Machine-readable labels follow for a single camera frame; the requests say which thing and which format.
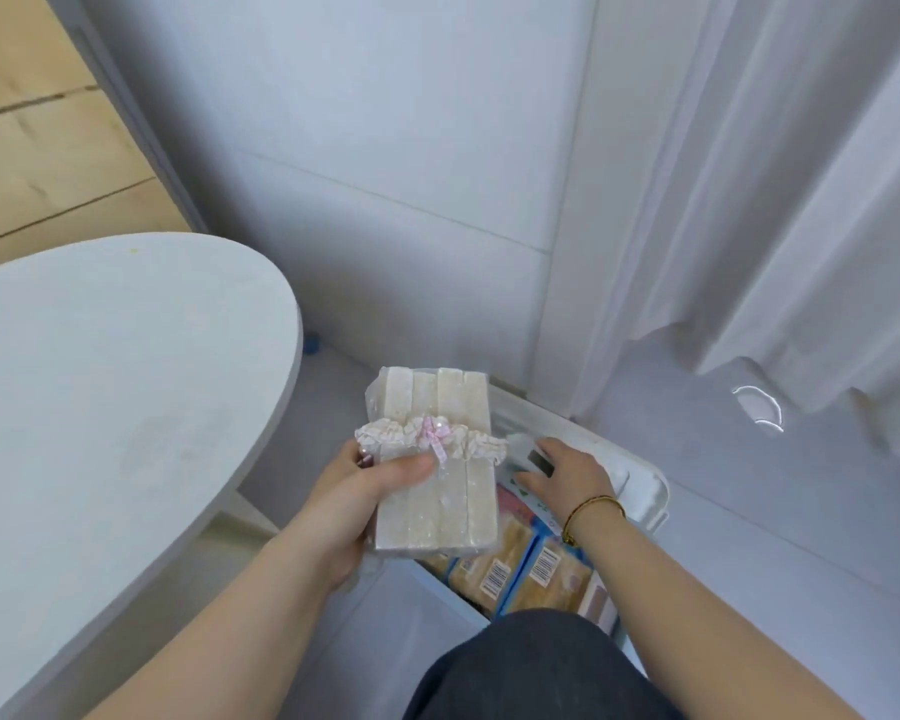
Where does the clear pack of white bars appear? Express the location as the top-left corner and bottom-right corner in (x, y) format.
(360, 364), (502, 557)

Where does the person's right hand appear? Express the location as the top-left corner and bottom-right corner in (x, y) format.
(511, 437), (621, 528)

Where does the blue packet of bread snacks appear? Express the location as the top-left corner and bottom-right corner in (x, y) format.
(444, 517), (535, 614)
(495, 533), (595, 622)

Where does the pink and white snack packet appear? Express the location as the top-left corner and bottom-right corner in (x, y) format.
(574, 568), (618, 632)

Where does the person's left hand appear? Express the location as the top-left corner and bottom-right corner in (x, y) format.
(297, 439), (437, 595)

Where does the small white packet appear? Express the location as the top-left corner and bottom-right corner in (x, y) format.
(505, 433), (565, 482)

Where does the blue and white flat packet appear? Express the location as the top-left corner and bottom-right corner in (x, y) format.
(495, 481), (567, 529)

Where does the person's dark trouser leg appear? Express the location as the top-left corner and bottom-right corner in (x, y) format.
(401, 610), (685, 720)

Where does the gold bracelet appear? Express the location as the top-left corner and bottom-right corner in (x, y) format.
(560, 495), (628, 547)

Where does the white plastic storage bin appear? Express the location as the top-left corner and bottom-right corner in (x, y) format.
(411, 382), (673, 644)

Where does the person's left forearm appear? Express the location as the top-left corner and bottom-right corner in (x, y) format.
(81, 526), (355, 720)

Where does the person's right forearm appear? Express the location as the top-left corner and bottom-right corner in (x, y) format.
(564, 500), (865, 720)

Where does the pink lace ribbon band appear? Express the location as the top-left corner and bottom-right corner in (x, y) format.
(354, 413), (510, 468)

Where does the white curtain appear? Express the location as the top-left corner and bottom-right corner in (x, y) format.
(570, 0), (900, 460)

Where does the round white table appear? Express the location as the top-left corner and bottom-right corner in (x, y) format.
(0, 232), (306, 720)

